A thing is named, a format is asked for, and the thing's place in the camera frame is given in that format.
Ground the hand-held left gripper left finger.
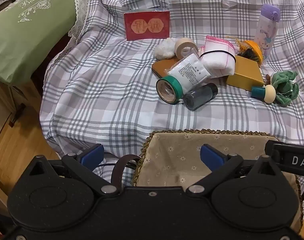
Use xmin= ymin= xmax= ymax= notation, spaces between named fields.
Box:
xmin=30 ymin=144 xmax=120 ymax=197

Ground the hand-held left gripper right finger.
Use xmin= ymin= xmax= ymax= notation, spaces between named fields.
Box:
xmin=185 ymin=144 xmax=283 ymax=197

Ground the wicker basket with floral liner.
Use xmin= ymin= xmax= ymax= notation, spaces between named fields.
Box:
xmin=132 ymin=129 xmax=304 ymax=228

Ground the clear packet of white pads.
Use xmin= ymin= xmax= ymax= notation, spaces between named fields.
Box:
xmin=168 ymin=53 xmax=212 ymax=90

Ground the white towel with pink trim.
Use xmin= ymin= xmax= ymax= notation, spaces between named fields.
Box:
xmin=200 ymin=35 xmax=237 ymax=78

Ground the white fluffy ball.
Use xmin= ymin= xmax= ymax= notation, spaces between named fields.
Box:
xmin=154 ymin=37 xmax=177 ymax=59

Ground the dark grey bottle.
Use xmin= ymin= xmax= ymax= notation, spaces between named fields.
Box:
xmin=183 ymin=82 xmax=218 ymax=111

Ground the grey plaid bed sheet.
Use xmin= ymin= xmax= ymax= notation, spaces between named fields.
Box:
xmin=42 ymin=0 xmax=304 ymax=188

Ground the wooden mushroom brush green base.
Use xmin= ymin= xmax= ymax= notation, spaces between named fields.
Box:
xmin=251 ymin=85 xmax=276 ymax=104

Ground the green plush toy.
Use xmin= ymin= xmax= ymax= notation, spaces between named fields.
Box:
xmin=269 ymin=71 xmax=300 ymax=105

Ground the green edged tape roll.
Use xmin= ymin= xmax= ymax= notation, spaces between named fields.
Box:
xmin=155 ymin=76 xmax=183 ymax=105

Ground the yellow box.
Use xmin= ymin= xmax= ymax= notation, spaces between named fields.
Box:
xmin=226 ymin=55 xmax=264 ymax=92

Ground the orange ribbed flat case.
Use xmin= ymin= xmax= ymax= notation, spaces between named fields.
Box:
xmin=151 ymin=57 xmax=182 ymax=79

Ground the black elastic hair band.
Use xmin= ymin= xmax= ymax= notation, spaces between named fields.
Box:
xmin=200 ymin=50 xmax=236 ymax=61

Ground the orange and black ornament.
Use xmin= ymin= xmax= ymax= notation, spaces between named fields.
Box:
xmin=235 ymin=39 xmax=263 ymax=67

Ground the beige tape roll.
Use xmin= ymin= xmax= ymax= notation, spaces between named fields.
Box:
xmin=174 ymin=37 xmax=199 ymax=58

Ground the purple cartoon water bottle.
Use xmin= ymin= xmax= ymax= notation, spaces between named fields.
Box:
xmin=253 ymin=4 xmax=281 ymax=64

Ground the green embroidered pillow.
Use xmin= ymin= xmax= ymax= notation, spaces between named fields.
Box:
xmin=0 ymin=0 xmax=84 ymax=84

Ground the red box with gold print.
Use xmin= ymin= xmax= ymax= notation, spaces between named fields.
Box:
xmin=124 ymin=11 xmax=170 ymax=41

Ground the white lace trimmed cloth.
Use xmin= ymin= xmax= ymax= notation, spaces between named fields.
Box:
xmin=43 ymin=0 xmax=97 ymax=80

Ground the black cable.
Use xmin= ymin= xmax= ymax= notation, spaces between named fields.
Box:
xmin=92 ymin=163 xmax=139 ymax=174

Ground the brown leather strap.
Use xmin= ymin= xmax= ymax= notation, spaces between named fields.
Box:
xmin=111 ymin=154 xmax=141 ymax=188

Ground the dark wooden bed frame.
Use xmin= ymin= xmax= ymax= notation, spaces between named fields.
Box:
xmin=31 ymin=34 xmax=72 ymax=97

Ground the yellow tassel cord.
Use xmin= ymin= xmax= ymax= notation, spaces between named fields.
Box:
xmin=225 ymin=37 xmax=245 ymax=53

